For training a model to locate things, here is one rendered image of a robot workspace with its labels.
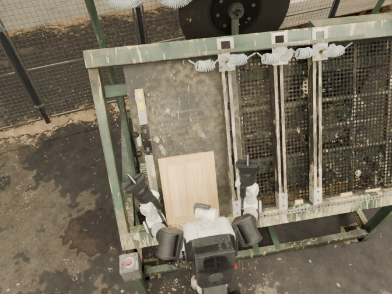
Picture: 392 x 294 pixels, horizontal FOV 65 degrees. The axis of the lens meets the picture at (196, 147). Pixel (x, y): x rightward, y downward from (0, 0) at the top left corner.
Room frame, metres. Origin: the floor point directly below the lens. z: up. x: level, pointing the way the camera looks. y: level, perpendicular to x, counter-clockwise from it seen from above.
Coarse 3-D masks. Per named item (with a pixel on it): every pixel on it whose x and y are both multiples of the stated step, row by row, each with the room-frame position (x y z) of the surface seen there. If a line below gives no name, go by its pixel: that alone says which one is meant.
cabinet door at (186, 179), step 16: (160, 160) 1.23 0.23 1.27; (176, 160) 1.23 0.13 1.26; (192, 160) 1.24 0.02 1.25; (208, 160) 1.25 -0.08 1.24; (160, 176) 1.16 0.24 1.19; (176, 176) 1.17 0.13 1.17; (192, 176) 1.18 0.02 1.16; (208, 176) 1.18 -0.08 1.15; (176, 192) 1.10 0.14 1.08; (192, 192) 1.11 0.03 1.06; (208, 192) 1.12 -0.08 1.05; (176, 208) 1.03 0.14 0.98; (192, 208) 1.04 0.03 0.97
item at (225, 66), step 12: (228, 48) 1.61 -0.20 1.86; (228, 60) 1.57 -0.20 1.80; (228, 72) 1.56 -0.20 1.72; (228, 84) 1.53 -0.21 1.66; (228, 96) 1.50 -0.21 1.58; (228, 108) 1.43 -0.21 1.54; (228, 120) 1.39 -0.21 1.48; (228, 132) 1.34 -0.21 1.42; (228, 144) 1.29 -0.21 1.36; (228, 156) 1.25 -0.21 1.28; (228, 168) 1.22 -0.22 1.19
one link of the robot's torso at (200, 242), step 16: (192, 224) 0.75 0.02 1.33; (224, 224) 0.74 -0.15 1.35; (192, 240) 0.63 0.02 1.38; (208, 240) 0.63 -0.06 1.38; (224, 240) 0.62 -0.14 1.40; (192, 256) 0.59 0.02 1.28; (208, 256) 0.54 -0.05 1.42; (224, 256) 0.60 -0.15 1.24; (208, 272) 0.50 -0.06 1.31; (224, 272) 0.51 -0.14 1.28
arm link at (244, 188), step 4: (236, 180) 0.97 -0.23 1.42; (236, 184) 0.95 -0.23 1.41; (240, 184) 0.91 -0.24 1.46; (244, 184) 0.91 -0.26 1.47; (248, 184) 0.90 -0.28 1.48; (252, 184) 0.91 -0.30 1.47; (240, 188) 0.89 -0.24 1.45; (244, 188) 0.89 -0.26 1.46; (248, 188) 0.91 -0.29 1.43; (240, 192) 0.89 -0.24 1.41; (244, 192) 0.89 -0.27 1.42; (240, 196) 0.89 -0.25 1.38; (244, 196) 0.89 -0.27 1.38
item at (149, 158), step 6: (144, 102) 1.43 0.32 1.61; (138, 108) 1.40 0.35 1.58; (144, 108) 1.40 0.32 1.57; (138, 114) 1.38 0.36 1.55; (144, 114) 1.38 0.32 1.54; (144, 120) 1.36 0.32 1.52; (150, 156) 1.22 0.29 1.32; (150, 162) 1.20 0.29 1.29; (150, 168) 1.18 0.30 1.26; (150, 174) 1.15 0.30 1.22; (150, 180) 1.13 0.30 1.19; (156, 180) 1.15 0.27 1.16; (150, 186) 1.10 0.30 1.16; (156, 186) 1.11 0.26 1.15; (156, 210) 1.00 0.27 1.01
